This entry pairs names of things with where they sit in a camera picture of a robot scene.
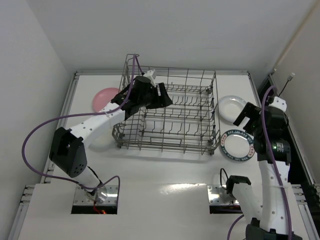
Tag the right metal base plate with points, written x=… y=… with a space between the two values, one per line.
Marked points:
x=217 y=196

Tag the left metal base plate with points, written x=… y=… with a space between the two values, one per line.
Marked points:
x=107 y=196

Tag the metal base plate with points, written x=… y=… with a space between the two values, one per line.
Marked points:
x=217 y=196
x=107 y=196

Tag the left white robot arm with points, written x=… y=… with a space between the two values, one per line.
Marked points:
x=68 y=148

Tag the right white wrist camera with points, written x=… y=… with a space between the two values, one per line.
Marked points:
x=278 y=103

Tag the pink plate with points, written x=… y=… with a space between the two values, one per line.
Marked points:
x=103 y=97

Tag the grey wire dish rack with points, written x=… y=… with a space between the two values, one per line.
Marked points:
x=190 y=125

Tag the plain white plate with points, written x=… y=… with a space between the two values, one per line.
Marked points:
x=230 y=106

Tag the white plate with lettered rim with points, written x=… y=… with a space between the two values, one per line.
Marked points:
x=237 y=145

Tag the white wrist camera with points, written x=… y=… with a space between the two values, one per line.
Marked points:
x=151 y=75
x=278 y=103

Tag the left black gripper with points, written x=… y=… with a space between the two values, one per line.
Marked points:
x=155 y=94

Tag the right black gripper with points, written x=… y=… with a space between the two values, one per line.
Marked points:
x=252 y=116

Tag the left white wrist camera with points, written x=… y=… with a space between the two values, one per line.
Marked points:
x=151 y=75

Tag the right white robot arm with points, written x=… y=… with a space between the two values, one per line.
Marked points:
x=271 y=218

